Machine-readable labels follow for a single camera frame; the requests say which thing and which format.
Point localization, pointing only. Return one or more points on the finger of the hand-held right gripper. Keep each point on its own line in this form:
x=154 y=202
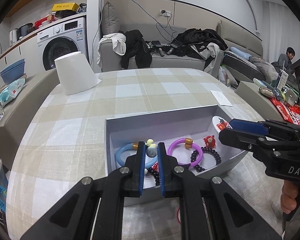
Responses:
x=247 y=127
x=237 y=138

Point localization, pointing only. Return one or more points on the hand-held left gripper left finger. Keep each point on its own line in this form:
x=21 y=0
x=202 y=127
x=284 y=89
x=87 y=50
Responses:
x=140 y=170

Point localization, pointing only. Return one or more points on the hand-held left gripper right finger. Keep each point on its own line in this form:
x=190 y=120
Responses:
x=162 y=170

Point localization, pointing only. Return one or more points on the round badge with red print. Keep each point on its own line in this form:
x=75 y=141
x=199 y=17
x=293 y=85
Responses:
x=218 y=122

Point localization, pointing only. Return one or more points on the red cartoon charm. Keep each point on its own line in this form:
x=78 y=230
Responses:
x=209 y=141

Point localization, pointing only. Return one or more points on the grey cardboard box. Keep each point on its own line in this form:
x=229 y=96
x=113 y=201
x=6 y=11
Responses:
x=130 y=130

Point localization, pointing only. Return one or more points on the person's right hand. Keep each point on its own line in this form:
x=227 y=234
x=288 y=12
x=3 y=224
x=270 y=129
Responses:
x=289 y=196

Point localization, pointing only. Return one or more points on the grey side cabinet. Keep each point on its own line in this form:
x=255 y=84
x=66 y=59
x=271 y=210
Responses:
x=20 y=120
x=252 y=95

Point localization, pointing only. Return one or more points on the white paper sheet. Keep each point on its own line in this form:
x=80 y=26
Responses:
x=221 y=98

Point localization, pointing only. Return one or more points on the clear oval case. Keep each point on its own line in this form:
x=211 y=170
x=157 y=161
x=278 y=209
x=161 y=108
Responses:
x=266 y=91

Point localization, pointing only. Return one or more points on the red printed packet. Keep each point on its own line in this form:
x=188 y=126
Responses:
x=290 y=112

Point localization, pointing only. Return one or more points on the white printed card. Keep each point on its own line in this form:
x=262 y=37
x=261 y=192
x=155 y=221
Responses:
x=283 y=80

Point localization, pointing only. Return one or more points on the bed mattress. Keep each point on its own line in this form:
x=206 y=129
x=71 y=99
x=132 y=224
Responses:
x=240 y=65

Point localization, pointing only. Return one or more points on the grey blanket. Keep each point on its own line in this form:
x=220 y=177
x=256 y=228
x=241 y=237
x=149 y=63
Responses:
x=262 y=66

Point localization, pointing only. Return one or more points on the light blue pillow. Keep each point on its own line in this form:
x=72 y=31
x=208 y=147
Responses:
x=240 y=53

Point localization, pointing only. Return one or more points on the checked tablecloth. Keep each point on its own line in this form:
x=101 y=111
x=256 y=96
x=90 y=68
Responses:
x=77 y=130

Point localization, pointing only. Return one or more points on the white and grey jacket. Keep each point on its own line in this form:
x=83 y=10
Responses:
x=210 y=55

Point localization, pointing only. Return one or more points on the grey sofa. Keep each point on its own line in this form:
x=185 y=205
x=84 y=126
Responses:
x=175 y=61

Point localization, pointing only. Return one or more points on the black jacket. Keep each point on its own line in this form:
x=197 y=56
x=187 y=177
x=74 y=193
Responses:
x=202 y=37

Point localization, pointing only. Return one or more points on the white paper roll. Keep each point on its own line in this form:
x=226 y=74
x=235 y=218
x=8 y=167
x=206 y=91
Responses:
x=73 y=75

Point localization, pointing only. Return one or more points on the pile of black gadgets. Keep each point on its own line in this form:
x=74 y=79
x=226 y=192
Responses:
x=162 y=47

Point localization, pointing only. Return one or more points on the black striped garment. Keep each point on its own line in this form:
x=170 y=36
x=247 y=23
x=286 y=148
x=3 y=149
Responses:
x=135 y=47

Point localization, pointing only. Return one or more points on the white garment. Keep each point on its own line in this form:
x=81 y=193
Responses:
x=117 y=43

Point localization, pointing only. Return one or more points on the white washing machine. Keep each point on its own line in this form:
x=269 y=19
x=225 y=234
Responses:
x=62 y=42

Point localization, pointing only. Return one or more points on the wet wipes pack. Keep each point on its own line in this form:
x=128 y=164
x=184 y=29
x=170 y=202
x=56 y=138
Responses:
x=11 y=92

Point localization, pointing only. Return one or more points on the grey cushion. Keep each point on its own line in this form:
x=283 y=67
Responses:
x=110 y=20

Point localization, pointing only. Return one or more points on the blue plastic basin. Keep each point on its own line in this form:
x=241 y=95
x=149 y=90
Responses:
x=13 y=78
x=12 y=66

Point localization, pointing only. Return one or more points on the kitchen counter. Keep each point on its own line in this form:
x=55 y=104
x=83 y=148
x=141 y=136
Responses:
x=27 y=41

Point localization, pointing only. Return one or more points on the red box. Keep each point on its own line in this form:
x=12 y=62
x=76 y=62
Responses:
x=42 y=23

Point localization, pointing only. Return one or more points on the yellow box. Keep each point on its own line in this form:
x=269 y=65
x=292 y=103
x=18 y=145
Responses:
x=65 y=7

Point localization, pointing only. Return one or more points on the white kettle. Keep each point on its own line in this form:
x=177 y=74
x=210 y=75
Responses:
x=13 y=37

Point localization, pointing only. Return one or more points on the wall outlet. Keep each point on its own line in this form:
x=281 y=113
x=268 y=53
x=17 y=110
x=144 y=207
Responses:
x=165 y=12

